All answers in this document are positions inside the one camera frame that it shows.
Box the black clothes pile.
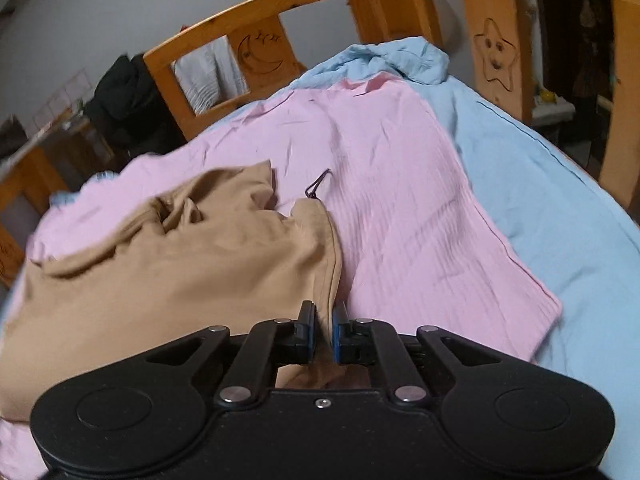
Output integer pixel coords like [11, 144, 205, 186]
[84, 53, 186, 171]

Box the grey white striped towel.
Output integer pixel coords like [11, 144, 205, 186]
[171, 36, 248, 115]

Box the dark elastic cord loop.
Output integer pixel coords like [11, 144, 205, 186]
[304, 167, 333, 202]

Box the pink bed sheet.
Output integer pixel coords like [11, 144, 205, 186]
[1, 73, 561, 479]

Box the wooden bed frame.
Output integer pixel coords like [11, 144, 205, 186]
[0, 0, 640, 291]

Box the tan khaki garment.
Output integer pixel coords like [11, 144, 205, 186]
[1, 162, 343, 422]

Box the light blue blanket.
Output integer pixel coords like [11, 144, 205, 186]
[49, 36, 640, 391]

